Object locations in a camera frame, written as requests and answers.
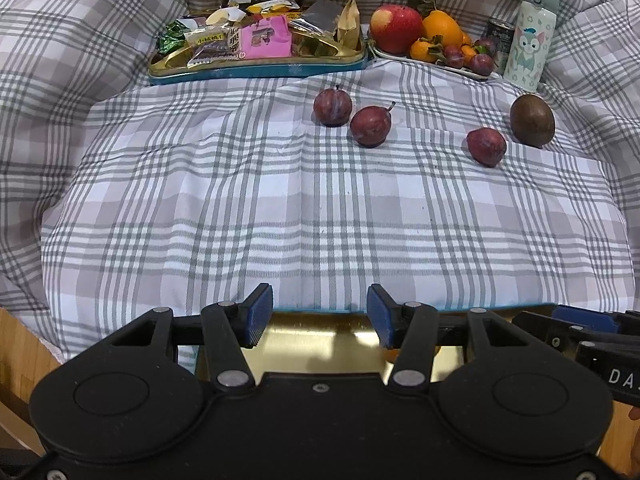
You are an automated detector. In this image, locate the large orange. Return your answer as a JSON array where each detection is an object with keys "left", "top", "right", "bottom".
[{"left": 382, "top": 346, "right": 443, "bottom": 364}]

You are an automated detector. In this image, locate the brown wrapped snack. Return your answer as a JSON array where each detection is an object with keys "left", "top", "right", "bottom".
[{"left": 187, "top": 42, "right": 241, "bottom": 68}]

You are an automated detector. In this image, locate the dark brown kiwi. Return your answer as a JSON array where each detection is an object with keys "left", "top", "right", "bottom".
[{"left": 510, "top": 94, "right": 556, "bottom": 148}]

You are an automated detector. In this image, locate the green foil candy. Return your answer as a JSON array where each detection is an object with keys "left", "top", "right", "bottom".
[{"left": 159, "top": 19, "right": 187, "bottom": 55}]

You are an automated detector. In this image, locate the purple plum with stem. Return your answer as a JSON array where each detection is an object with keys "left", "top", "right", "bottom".
[{"left": 349, "top": 102, "right": 396, "bottom": 148}]

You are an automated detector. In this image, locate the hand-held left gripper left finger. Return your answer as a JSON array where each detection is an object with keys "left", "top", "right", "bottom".
[{"left": 107, "top": 282, "right": 275, "bottom": 393}]

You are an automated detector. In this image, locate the yellow label snack packet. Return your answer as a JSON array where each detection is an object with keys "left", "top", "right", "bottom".
[{"left": 184, "top": 30, "right": 231, "bottom": 47}]

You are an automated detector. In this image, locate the pink snack packet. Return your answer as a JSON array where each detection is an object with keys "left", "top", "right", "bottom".
[{"left": 239, "top": 15, "right": 292, "bottom": 59}]

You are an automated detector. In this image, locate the teal tin of snacks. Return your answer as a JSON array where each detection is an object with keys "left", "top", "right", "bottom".
[{"left": 147, "top": 42, "right": 368, "bottom": 86}]

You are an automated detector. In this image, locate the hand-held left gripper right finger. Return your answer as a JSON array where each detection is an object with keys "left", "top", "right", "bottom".
[{"left": 366, "top": 284, "right": 538, "bottom": 395}]

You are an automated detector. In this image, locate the small persimmon with leaves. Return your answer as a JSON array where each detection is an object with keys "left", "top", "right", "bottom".
[{"left": 410, "top": 39, "right": 445, "bottom": 63}]

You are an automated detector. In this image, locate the gold metal tray teal rim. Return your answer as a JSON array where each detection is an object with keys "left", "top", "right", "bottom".
[{"left": 192, "top": 302, "right": 558, "bottom": 386}]

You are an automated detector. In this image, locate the white mint cartoon bottle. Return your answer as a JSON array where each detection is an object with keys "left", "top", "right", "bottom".
[{"left": 502, "top": 0, "right": 557, "bottom": 93}]

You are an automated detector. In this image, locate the kraft paper packet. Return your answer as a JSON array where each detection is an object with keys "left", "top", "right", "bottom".
[{"left": 334, "top": 0, "right": 362, "bottom": 51}]

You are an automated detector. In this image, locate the oval orange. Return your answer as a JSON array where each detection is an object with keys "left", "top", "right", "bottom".
[{"left": 421, "top": 10, "right": 463, "bottom": 48}]

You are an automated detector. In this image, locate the dark drink can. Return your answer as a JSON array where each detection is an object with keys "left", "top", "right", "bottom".
[{"left": 487, "top": 17, "right": 516, "bottom": 75}]

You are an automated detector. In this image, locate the white fruit plate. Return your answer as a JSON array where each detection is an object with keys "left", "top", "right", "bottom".
[{"left": 367, "top": 40, "right": 493, "bottom": 80}]

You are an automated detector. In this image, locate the grey plaid blanket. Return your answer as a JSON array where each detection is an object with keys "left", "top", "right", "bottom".
[{"left": 0, "top": 0, "right": 640, "bottom": 363}]

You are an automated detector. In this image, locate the red apple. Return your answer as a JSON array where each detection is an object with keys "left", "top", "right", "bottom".
[{"left": 370, "top": 4, "right": 423, "bottom": 56}]

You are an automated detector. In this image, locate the grey foil packet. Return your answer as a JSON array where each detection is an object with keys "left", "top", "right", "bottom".
[{"left": 301, "top": 0, "right": 337, "bottom": 36}]

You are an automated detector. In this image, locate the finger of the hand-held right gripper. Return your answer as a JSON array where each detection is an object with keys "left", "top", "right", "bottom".
[
  {"left": 552, "top": 304, "right": 621, "bottom": 333},
  {"left": 512, "top": 311, "right": 583, "bottom": 356}
]

